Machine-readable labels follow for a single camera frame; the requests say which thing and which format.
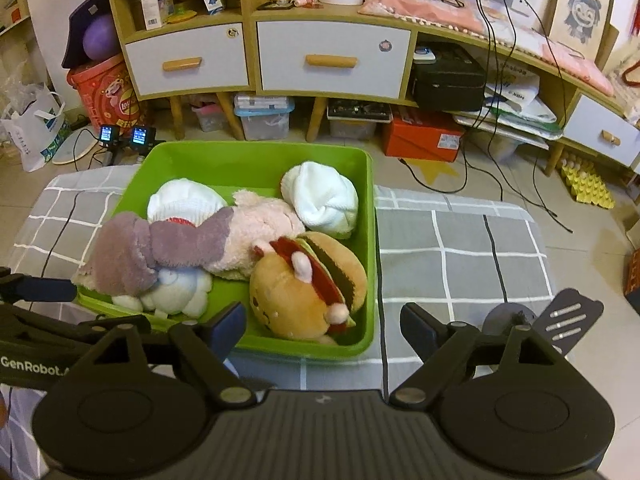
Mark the white bunny plush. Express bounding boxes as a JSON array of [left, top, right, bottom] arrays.
[[112, 268, 213, 318]]

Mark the burger bear plush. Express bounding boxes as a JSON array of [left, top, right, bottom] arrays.
[[248, 231, 368, 344]]

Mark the pink fuzzy sock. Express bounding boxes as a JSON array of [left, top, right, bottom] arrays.
[[200, 190, 305, 281]]

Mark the red trimmed white glove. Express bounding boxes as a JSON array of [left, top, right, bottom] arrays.
[[146, 178, 228, 226]]

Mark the grey checked tablecloth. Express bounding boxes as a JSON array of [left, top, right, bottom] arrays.
[[0, 162, 559, 480]]

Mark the black phone stand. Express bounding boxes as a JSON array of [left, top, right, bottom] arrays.
[[482, 288, 604, 358]]

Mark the green plastic bin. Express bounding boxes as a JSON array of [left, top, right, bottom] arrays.
[[74, 140, 379, 362]]

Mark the white plastic bag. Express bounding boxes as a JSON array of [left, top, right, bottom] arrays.
[[1, 84, 70, 172]]

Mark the yellow egg tray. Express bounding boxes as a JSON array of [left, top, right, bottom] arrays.
[[556, 154, 615, 209]]

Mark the orange shoe box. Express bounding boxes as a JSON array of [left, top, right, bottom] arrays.
[[382, 106, 464, 162]]

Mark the clear storage box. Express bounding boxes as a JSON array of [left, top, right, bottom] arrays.
[[234, 93, 295, 141]]

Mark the red snack bucket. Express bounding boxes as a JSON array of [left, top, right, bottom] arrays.
[[66, 53, 148, 132]]

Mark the black printer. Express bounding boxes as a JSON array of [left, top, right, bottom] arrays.
[[408, 41, 486, 112]]

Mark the purple ball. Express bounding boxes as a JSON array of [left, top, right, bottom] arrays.
[[82, 14, 120, 61]]

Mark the wooden drawer cabinet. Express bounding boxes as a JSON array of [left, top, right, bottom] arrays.
[[101, 0, 640, 172]]

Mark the framed cartoon picture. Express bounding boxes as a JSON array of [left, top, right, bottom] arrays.
[[547, 0, 614, 61]]

